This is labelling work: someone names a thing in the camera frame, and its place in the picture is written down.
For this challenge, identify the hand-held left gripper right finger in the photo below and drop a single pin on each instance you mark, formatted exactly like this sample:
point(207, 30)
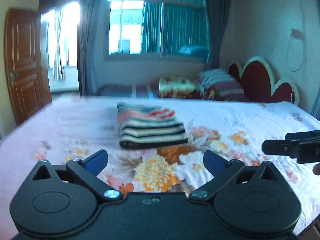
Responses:
point(215, 162)

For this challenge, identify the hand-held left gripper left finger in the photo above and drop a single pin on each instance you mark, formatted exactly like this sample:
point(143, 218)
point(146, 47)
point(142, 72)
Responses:
point(96, 161)

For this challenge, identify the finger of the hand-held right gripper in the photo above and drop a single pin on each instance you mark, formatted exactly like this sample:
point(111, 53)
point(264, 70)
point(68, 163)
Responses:
point(277, 148)

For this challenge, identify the striped knit sweater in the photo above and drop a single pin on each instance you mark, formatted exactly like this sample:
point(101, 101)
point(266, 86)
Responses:
point(150, 127)

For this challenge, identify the person's right hand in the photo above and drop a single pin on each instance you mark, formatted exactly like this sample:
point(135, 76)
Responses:
point(317, 169)

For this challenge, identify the floral white bed sheet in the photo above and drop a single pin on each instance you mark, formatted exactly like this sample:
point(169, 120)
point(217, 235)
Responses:
point(75, 120)

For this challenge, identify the red printed folded quilt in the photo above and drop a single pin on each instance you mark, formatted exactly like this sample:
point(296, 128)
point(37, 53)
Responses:
point(227, 93)

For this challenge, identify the red scalloped headboard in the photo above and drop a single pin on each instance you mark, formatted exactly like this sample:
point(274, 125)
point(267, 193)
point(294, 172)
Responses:
point(257, 80)

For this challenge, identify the purple striped bed sheet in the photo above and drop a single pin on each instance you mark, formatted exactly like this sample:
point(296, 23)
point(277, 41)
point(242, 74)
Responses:
point(120, 90)

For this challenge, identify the floral folded blanket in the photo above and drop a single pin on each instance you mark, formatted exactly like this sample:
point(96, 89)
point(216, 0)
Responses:
point(177, 87)

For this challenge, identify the striped folded quilt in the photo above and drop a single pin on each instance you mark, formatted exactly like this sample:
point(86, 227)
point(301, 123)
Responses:
point(217, 77)

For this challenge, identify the grey curtain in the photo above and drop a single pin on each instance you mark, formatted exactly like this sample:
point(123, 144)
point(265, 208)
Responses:
point(91, 42)
point(217, 17)

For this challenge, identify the white sheer curtain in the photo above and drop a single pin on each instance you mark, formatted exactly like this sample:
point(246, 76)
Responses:
point(60, 45)

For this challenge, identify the brown wooden door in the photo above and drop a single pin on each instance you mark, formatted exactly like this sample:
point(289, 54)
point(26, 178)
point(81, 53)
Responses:
point(25, 62)

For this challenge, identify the window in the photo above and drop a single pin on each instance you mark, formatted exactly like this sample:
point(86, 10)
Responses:
point(155, 25)

